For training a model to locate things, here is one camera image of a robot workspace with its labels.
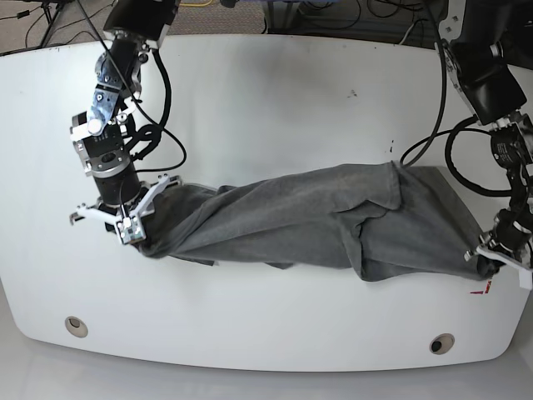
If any left table grommet hole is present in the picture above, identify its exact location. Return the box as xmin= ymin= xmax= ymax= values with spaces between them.
xmin=65 ymin=317 xmax=88 ymax=338

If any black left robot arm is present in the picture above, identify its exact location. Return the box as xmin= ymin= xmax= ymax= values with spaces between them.
xmin=438 ymin=1 xmax=532 ymax=290

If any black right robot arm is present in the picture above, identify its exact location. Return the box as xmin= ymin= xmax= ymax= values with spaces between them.
xmin=70 ymin=1 xmax=180 ymax=245

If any white right-arm gripper body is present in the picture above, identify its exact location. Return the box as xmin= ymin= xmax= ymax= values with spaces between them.
xmin=69 ymin=174 xmax=182 ymax=245

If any white left-arm gripper body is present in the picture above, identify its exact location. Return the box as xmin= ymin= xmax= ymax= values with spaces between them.
xmin=464 ymin=232 xmax=532 ymax=288

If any right table grommet hole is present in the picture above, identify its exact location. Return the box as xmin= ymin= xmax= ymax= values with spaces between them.
xmin=429 ymin=333 xmax=455 ymax=355

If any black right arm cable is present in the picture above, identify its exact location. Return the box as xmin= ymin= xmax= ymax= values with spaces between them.
xmin=77 ymin=0 xmax=187 ymax=174

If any table grommet hole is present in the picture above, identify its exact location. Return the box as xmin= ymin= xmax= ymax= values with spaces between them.
xmin=429 ymin=333 xmax=455 ymax=355
xmin=65 ymin=317 xmax=88 ymax=338

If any grey t-shirt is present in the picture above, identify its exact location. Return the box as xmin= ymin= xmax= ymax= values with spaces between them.
xmin=137 ymin=162 xmax=500 ymax=282

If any red tape marking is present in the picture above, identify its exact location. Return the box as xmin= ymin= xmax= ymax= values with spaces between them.
xmin=471 ymin=280 xmax=492 ymax=295

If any black tripod stand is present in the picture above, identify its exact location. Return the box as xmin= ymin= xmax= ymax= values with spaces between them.
xmin=24 ymin=0 xmax=72 ymax=49

